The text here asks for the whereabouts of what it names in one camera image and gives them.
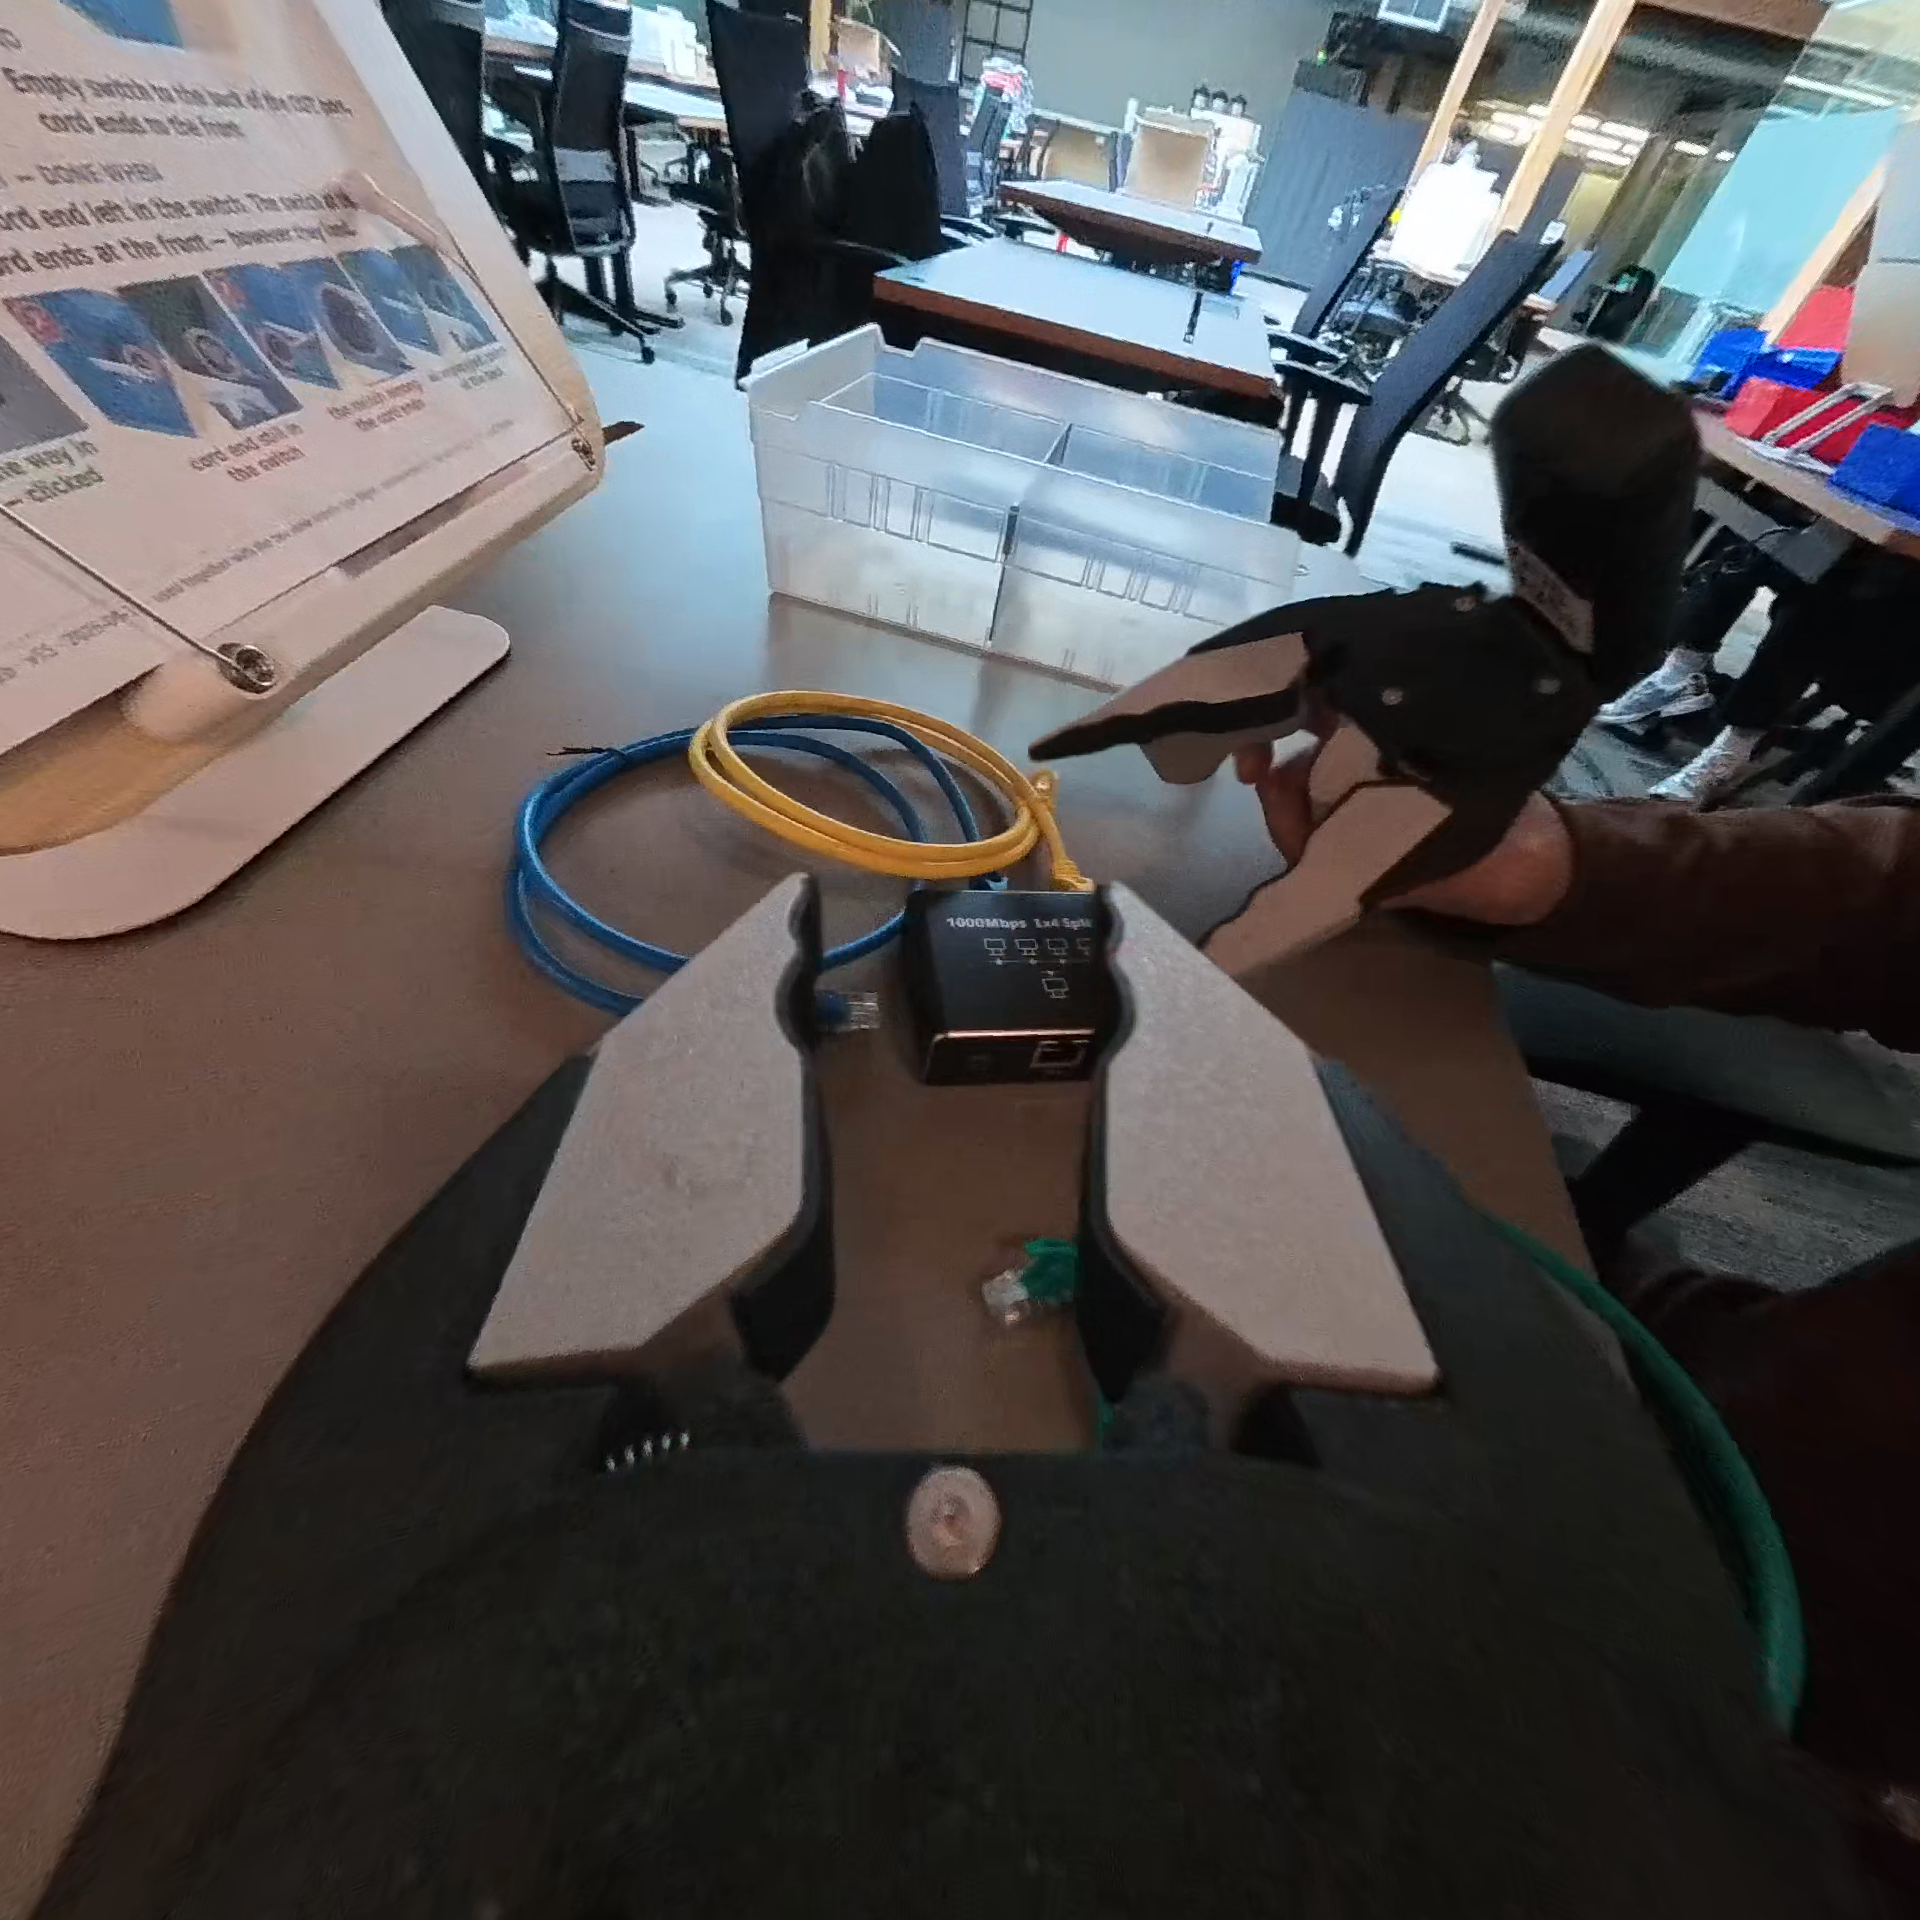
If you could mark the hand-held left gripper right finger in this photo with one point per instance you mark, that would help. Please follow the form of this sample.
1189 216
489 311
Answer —
1245 1186

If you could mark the black office chair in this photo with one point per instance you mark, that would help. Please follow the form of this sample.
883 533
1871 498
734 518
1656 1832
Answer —
592 107
1425 360
452 77
811 195

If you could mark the wooden pillar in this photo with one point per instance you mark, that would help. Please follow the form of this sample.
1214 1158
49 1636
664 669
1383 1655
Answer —
1559 90

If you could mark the blue plastic bin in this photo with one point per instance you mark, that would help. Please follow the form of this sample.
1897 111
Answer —
1764 357
1881 469

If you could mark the red plastic bin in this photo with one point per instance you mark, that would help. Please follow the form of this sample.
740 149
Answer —
1817 318
1787 407

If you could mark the dark table with wooden edge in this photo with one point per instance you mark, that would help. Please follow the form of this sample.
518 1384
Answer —
1126 211
1080 308

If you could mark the person's right hand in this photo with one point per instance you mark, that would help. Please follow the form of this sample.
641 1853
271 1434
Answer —
1500 869

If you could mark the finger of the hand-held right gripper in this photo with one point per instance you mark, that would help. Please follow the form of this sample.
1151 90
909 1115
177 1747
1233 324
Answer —
1349 839
1214 704

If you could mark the person's right forearm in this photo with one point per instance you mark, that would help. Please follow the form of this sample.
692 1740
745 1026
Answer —
1725 916

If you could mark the black ethernet splitter box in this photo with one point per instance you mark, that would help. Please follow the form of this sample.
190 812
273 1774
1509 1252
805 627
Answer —
991 974

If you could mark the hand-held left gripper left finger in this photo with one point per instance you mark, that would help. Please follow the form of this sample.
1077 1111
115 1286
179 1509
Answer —
662 1172

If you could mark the clear plastic organizer bin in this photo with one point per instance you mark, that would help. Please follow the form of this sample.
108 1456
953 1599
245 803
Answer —
901 525

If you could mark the cardboard box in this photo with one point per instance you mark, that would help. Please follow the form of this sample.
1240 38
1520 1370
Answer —
1172 158

